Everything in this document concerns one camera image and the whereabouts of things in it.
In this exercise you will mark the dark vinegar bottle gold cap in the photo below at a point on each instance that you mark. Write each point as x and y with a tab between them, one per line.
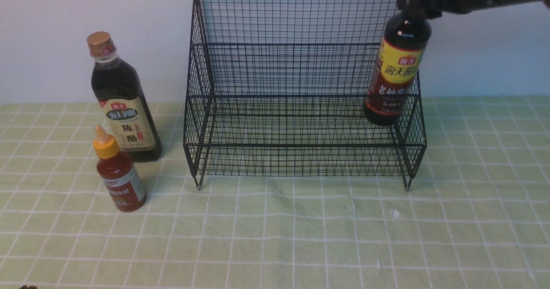
117	88

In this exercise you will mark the black wire mesh shelf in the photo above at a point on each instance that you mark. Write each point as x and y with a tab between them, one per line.
277	88

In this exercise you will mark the green checkered tablecloth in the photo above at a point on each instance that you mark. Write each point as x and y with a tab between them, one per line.
476	217

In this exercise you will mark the dark soy sauce bottle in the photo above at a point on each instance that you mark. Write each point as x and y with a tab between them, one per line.
401	50

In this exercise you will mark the red chili sauce bottle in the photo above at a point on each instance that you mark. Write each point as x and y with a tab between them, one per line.
118	172

